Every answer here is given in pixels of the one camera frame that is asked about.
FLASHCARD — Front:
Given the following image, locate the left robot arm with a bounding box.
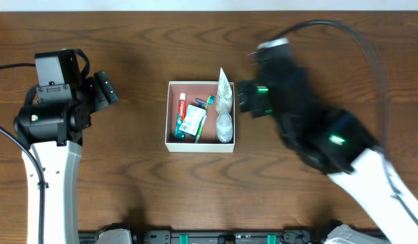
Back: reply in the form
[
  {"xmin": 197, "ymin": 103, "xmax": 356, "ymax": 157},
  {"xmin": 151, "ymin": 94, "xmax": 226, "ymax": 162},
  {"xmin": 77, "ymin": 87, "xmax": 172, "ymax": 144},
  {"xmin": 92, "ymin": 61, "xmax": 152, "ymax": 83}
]
[{"xmin": 14, "ymin": 71, "xmax": 119, "ymax": 243}]

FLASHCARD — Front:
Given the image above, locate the white square cardboard box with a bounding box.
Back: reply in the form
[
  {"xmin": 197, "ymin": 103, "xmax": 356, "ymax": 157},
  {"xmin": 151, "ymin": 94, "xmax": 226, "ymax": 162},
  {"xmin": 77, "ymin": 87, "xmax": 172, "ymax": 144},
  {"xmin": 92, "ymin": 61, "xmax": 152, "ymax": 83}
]
[{"xmin": 164, "ymin": 81, "xmax": 235, "ymax": 153}]

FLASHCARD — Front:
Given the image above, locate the red green toothpaste tube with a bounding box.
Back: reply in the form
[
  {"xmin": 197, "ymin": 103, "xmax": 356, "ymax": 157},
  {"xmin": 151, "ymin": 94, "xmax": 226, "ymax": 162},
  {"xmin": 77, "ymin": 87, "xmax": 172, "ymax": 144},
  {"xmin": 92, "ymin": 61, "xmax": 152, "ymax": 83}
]
[{"xmin": 174, "ymin": 93, "xmax": 186, "ymax": 140}]

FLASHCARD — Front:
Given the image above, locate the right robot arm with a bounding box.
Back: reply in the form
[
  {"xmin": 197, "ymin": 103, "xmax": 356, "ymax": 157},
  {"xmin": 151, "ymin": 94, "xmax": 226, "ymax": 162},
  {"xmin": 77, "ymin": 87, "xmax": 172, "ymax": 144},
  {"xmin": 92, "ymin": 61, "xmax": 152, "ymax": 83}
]
[{"xmin": 237, "ymin": 46, "xmax": 418, "ymax": 243}]

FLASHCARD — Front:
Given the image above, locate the black mounting rail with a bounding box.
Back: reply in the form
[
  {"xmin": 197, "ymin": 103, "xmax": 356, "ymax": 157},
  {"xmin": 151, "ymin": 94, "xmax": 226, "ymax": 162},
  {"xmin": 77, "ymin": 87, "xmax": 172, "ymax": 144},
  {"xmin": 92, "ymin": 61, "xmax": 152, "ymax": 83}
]
[{"xmin": 78, "ymin": 230, "xmax": 398, "ymax": 244}]

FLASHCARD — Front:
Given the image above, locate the green white soap packet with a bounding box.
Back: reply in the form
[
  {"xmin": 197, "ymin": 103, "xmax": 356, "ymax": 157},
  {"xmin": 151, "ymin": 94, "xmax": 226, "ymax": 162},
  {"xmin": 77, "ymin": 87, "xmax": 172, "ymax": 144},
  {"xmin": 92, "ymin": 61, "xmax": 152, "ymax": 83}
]
[{"xmin": 180, "ymin": 105, "xmax": 206, "ymax": 136}]

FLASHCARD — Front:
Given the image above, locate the white leaf-print lotion tube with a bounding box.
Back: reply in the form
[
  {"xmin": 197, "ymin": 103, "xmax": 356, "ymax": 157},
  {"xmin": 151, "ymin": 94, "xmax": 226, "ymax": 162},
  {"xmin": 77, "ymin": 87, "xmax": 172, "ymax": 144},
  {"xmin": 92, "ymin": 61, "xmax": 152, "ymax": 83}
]
[{"xmin": 216, "ymin": 68, "xmax": 233, "ymax": 113}]

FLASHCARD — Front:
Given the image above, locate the green white toothbrush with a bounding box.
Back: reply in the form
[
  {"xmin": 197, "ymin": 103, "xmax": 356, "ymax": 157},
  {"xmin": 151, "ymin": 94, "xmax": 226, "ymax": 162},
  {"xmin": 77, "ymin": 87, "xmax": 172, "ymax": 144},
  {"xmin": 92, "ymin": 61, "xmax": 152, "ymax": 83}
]
[{"xmin": 195, "ymin": 95, "xmax": 215, "ymax": 144}]

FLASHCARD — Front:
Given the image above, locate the clear foaming soap bottle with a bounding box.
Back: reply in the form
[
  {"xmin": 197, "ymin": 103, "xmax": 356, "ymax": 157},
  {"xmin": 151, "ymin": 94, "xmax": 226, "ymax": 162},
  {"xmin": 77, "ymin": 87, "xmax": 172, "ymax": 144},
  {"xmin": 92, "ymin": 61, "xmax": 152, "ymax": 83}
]
[{"xmin": 216, "ymin": 106, "xmax": 233, "ymax": 143}]

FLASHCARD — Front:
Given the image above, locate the blue disposable razor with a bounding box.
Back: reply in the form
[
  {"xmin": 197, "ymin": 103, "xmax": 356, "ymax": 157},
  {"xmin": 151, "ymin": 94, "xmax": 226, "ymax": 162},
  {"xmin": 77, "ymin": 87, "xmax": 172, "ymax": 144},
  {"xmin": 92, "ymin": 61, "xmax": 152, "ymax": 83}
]
[{"xmin": 194, "ymin": 98, "xmax": 208, "ymax": 109}]

